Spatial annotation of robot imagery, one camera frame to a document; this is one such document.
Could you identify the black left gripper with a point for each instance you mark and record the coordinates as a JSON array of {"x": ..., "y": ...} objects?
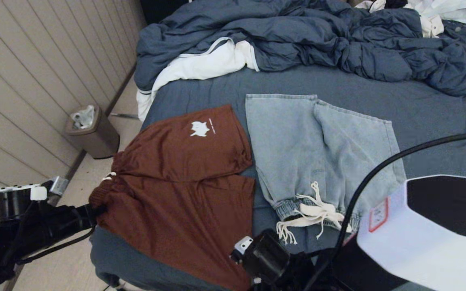
[{"x": 55, "y": 228}]

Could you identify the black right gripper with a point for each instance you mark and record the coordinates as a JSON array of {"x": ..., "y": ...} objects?
[{"x": 310, "y": 275}]

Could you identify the brown shorts with white print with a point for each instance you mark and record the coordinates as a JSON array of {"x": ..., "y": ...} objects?
[{"x": 176, "y": 202}]

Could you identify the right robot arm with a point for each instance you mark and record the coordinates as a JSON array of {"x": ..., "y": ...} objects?
[{"x": 419, "y": 250}]

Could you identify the white clothes pile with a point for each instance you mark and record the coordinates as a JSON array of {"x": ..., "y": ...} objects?
[{"x": 439, "y": 12}]

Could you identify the brown trash bin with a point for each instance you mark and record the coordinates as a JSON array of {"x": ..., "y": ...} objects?
[{"x": 98, "y": 140}]

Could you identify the clear plastic bag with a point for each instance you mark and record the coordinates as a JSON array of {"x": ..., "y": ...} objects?
[{"x": 83, "y": 119}]

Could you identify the light blue denim shorts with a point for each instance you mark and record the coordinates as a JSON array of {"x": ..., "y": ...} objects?
[{"x": 289, "y": 133}]

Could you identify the bed with blue sheet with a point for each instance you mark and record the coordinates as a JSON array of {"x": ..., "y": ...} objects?
[{"x": 439, "y": 109}]

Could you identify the black furniture panel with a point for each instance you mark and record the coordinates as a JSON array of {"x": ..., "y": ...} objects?
[{"x": 160, "y": 10}]

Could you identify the crumpled blue duvet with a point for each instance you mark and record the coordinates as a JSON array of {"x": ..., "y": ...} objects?
[{"x": 297, "y": 32}]

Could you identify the black garment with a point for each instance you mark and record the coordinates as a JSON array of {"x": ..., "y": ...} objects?
[{"x": 395, "y": 3}]

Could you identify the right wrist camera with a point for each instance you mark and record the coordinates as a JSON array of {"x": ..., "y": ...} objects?
[{"x": 263, "y": 256}]

